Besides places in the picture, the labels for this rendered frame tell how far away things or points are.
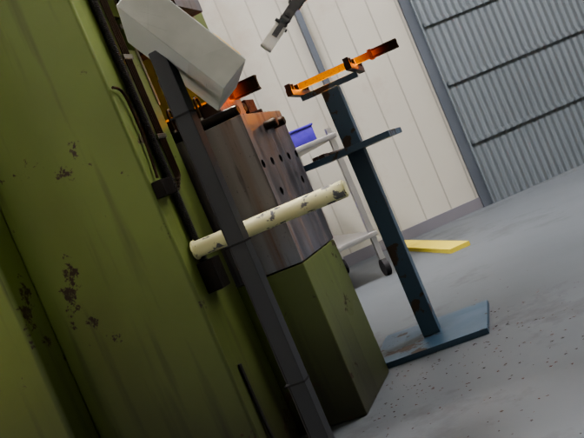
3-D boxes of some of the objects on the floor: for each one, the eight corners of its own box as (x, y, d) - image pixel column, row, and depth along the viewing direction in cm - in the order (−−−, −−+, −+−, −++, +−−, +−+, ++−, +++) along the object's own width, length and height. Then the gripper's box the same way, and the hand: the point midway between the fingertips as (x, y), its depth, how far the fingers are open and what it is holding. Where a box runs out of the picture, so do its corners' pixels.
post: (350, 474, 199) (169, 47, 195) (347, 481, 195) (162, 46, 191) (335, 478, 200) (155, 54, 196) (331, 486, 196) (147, 54, 192)
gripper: (335, -30, 204) (283, 50, 199) (321, -11, 216) (273, 64, 212) (309, -48, 203) (257, 32, 198) (297, -28, 215) (248, 47, 211)
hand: (273, 37), depth 206 cm, fingers closed
